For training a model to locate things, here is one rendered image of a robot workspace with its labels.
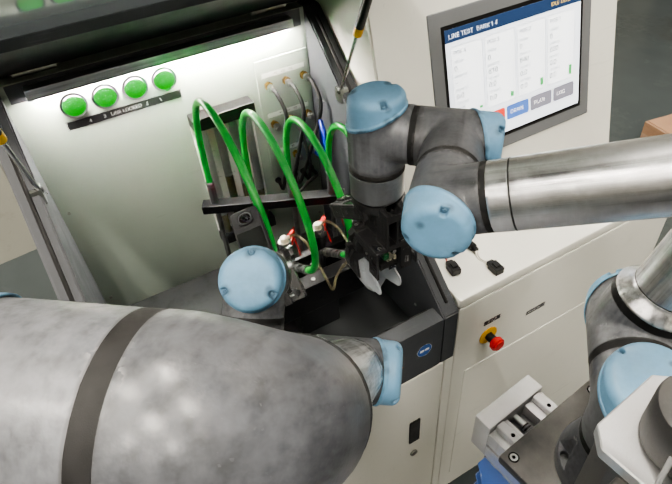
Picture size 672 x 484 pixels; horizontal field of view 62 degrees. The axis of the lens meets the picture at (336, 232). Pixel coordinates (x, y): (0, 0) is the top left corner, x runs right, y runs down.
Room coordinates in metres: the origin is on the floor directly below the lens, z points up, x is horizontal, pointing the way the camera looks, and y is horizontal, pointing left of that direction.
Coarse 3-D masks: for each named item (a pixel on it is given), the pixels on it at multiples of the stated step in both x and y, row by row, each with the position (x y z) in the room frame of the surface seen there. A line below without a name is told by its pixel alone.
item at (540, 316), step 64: (320, 0) 1.24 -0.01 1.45; (384, 0) 1.09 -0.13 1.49; (448, 0) 1.15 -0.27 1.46; (384, 64) 1.06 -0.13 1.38; (576, 128) 1.23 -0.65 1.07; (576, 256) 0.92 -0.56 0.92; (640, 256) 1.04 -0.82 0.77; (512, 320) 0.84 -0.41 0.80; (576, 320) 0.95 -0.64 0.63; (512, 384) 0.86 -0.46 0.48; (576, 384) 1.01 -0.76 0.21; (448, 448) 0.77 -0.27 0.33
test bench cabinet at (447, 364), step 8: (448, 360) 0.75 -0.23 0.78; (448, 368) 0.75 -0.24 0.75; (448, 376) 0.76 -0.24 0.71; (448, 384) 0.76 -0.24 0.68; (440, 392) 0.75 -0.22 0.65; (448, 392) 0.76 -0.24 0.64; (440, 400) 0.75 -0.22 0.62; (440, 408) 0.75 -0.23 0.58; (440, 416) 0.75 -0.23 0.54; (440, 424) 0.75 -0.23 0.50; (440, 432) 0.75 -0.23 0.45; (440, 440) 0.75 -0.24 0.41; (440, 448) 0.76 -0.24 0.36; (440, 456) 0.76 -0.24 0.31; (432, 472) 0.75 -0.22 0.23; (432, 480) 0.75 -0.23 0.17
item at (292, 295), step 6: (282, 252) 0.61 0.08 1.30; (288, 252) 0.62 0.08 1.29; (288, 258) 0.62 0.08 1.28; (294, 270) 0.60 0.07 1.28; (294, 276) 0.59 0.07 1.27; (294, 282) 0.58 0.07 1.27; (300, 282) 0.60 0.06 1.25; (294, 288) 0.58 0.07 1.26; (300, 288) 0.57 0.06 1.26; (288, 294) 0.53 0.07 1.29; (294, 294) 0.57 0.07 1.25; (300, 294) 0.57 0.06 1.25; (306, 294) 0.60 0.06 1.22; (288, 300) 0.52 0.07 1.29; (294, 300) 0.56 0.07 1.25
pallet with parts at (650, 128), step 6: (654, 120) 2.64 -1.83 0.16; (660, 120) 2.64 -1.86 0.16; (666, 120) 2.63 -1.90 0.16; (648, 126) 2.62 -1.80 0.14; (654, 126) 2.59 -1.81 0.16; (660, 126) 2.58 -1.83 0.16; (666, 126) 2.57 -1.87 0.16; (642, 132) 2.64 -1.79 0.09; (648, 132) 2.61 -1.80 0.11; (654, 132) 2.57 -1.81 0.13; (660, 132) 2.54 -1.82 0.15; (666, 132) 2.52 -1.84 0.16
